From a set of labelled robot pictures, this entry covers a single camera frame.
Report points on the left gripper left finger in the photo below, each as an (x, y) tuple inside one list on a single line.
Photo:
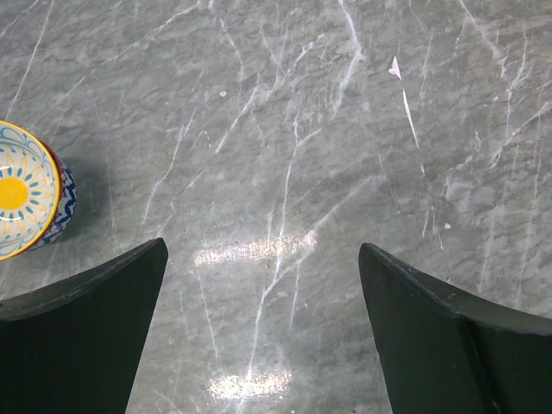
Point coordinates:
[(74, 346)]

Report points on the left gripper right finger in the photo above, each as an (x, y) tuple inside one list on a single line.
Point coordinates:
[(445, 350)]

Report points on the blue yellow patterned bowl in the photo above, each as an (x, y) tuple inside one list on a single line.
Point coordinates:
[(38, 192)]

